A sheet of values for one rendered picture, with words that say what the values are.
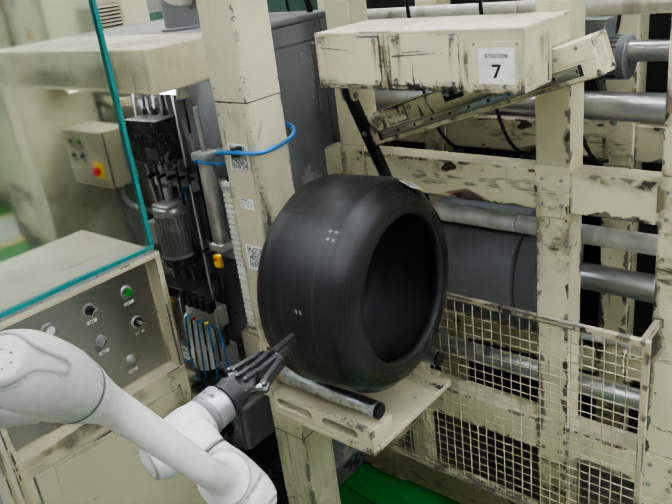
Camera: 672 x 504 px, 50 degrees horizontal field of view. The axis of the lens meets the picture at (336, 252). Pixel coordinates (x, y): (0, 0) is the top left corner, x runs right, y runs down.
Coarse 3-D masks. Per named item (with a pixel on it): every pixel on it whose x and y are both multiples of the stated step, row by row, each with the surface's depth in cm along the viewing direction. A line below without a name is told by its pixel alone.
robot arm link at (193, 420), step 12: (180, 408) 147; (192, 408) 147; (204, 408) 147; (168, 420) 144; (180, 420) 144; (192, 420) 144; (204, 420) 145; (180, 432) 142; (192, 432) 142; (204, 432) 143; (216, 432) 145; (204, 444) 141; (144, 456) 140; (156, 468) 139; (168, 468) 139
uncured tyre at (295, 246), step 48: (336, 192) 172; (384, 192) 172; (288, 240) 169; (384, 240) 212; (432, 240) 192; (288, 288) 166; (336, 288) 161; (384, 288) 214; (432, 288) 204; (336, 336) 163; (384, 336) 207; (432, 336) 195; (336, 384) 176; (384, 384) 179
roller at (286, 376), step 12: (288, 372) 198; (288, 384) 199; (300, 384) 194; (312, 384) 192; (324, 384) 190; (324, 396) 189; (336, 396) 186; (348, 396) 184; (360, 396) 183; (360, 408) 181; (372, 408) 179; (384, 408) 181
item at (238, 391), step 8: (232, 376) 159; (256, 376) 158; (216, 384) 154; (224, 384) 153; (232, 384) 153; (240, 384) 156; (248, 384) 155; (256, 384) 157; (232, 392) 152; (240, 392) 153; (248, 392) 154; (232, 400) 152; (240, 400) 153; (240, 408) 155
